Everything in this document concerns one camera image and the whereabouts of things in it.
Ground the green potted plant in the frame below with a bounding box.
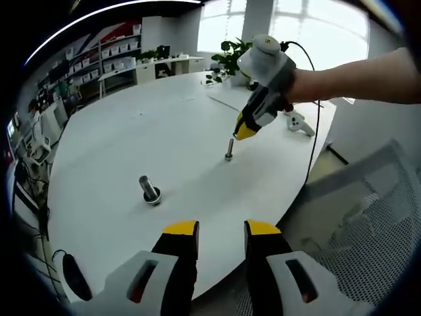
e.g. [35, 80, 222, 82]
[205, 38, 255, 85]

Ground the white paper sheet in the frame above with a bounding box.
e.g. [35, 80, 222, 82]
[208, 88, 251, 113]

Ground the white office chair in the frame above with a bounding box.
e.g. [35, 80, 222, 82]
[25, 115, 53, 166]

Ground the tangle of black cables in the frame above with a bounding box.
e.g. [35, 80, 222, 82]
[12, 161, 51, 242]

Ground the grey mesh office chair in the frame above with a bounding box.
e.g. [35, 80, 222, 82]
[279, 138, 421, 305]

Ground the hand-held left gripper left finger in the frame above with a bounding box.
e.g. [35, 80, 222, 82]
[105, 219, 201, 316]

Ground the curved ceiling light strip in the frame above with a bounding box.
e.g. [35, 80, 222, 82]
[24, 0, 202, 65]

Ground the black computer mouse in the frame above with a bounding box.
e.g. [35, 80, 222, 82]
[62, 253, 93, 302]

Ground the thick steel bolt with base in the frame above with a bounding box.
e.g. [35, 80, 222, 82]
[138, 175, 163, 207]

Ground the shelving with white bins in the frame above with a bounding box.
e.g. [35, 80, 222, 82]
[36, 19, 143, 99]

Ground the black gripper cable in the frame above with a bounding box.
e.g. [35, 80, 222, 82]
[279, 40, 322, 184]

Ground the white background desk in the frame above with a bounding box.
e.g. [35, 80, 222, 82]
[97, 55, 205, 98]

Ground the slim threaded steel stud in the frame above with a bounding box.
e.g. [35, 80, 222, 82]
[224, 138, 235, 163]

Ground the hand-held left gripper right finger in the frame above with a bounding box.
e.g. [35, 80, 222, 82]
[243, 219, 343, 316]

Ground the white plant pot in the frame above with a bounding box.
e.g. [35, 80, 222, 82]
[230, 72, 250, 88]

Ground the white game controller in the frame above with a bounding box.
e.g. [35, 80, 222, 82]
[285, 111, 316, 137]

